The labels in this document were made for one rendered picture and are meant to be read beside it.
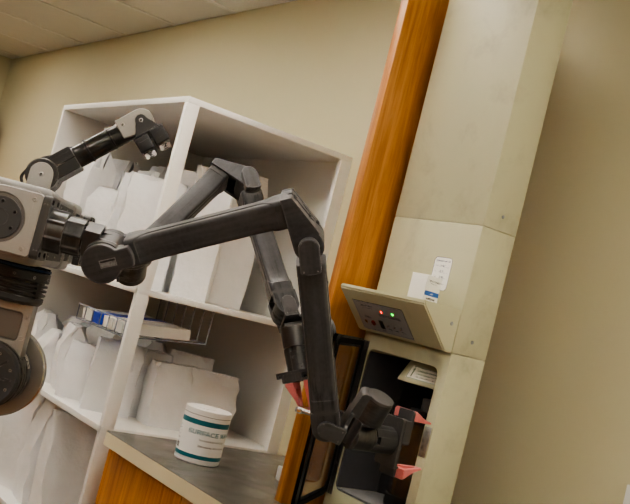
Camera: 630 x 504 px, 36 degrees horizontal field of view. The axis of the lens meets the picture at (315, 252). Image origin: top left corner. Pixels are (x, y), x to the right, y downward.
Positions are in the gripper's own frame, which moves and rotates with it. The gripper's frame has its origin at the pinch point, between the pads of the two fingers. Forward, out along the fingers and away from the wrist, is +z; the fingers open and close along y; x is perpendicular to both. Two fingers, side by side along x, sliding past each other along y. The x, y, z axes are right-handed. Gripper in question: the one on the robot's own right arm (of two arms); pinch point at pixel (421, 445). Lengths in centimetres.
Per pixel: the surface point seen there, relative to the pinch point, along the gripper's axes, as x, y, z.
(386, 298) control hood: 23.1, 29.2, 0.7
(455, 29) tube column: 35, 100, 13
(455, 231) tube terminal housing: 18, 48, 12
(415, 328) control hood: 16.6, 23.9, 5.8
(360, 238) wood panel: 46, 43, 7
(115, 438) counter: 103, -25, -20
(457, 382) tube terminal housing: 9.6, 14.0, 15.6
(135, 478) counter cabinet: 91, -33, -17
